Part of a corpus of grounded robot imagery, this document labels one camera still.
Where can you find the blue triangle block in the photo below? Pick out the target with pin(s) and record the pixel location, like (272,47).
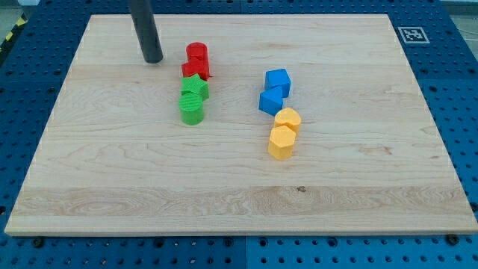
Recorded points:
(271,101)

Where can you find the yellow heart block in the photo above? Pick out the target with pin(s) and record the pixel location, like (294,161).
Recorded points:
(288,117)

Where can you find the light wooden board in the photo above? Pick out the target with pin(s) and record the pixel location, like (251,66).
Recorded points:
(115,158)

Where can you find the yellow hexagon block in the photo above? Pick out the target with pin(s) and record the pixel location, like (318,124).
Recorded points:
(281,142)

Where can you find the green cylinder block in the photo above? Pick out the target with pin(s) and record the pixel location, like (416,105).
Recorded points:
(191,109)

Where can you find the blue cube block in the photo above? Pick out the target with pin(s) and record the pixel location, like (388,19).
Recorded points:
(278,78)

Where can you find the green star block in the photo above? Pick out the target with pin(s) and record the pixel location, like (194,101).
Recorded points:
(195,84)

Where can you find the red star block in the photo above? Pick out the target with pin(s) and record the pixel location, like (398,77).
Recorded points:
(196,67)

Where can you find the red cylinder block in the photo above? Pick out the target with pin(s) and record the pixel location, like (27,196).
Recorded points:
(198,51)

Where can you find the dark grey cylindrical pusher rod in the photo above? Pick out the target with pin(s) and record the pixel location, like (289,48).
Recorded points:
(146,30)

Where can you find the white fiducial marker tag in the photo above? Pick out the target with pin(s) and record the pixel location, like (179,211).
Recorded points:
(413,35)

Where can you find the yellow black hazard tape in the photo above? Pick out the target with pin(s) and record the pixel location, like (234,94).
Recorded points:
(13,35)

